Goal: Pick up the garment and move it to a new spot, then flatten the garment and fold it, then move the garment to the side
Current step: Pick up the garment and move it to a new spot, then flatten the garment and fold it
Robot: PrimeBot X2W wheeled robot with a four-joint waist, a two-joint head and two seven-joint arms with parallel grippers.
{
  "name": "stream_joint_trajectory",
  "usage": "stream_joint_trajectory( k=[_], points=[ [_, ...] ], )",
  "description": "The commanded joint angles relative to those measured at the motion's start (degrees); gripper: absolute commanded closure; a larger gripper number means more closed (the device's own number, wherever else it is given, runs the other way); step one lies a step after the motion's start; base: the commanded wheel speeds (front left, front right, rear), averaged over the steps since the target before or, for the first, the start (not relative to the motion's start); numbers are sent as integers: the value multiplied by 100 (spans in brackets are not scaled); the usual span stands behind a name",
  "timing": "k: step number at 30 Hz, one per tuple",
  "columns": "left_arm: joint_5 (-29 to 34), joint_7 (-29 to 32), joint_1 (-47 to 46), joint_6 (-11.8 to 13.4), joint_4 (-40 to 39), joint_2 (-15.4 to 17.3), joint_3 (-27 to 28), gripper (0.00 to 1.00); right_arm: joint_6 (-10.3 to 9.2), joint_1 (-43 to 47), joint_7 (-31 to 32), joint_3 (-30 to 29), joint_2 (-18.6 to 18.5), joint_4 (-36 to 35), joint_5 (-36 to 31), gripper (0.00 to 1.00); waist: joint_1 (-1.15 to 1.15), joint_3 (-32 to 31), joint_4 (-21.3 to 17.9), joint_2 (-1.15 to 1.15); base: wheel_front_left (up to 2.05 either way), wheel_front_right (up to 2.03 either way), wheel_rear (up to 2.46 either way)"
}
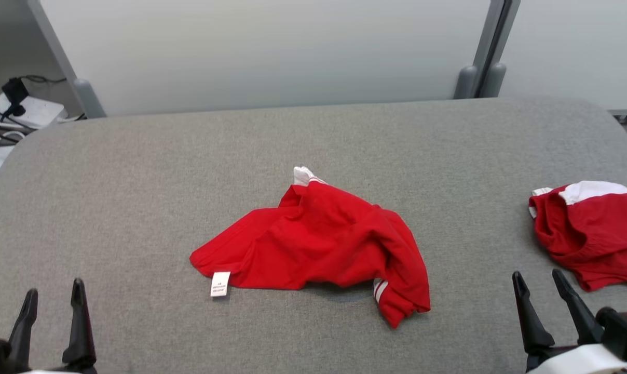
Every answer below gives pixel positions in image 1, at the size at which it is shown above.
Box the red shorts with white stripes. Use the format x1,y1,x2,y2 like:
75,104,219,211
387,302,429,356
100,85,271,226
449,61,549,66
528,180,627,292

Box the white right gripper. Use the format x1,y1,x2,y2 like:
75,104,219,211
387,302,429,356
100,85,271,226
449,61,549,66
512,269,627,374

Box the red shirt with white sleeves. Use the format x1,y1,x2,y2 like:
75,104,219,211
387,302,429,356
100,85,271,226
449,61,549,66
189,166,431,329

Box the white power strip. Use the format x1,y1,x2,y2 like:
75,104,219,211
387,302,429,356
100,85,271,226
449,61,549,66
0,93,66,130

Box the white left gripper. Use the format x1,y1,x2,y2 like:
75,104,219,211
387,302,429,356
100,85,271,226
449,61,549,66
6,278,99,374

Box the black plug adapter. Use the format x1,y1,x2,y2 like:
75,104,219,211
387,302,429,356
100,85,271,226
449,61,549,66
1,77,30,118

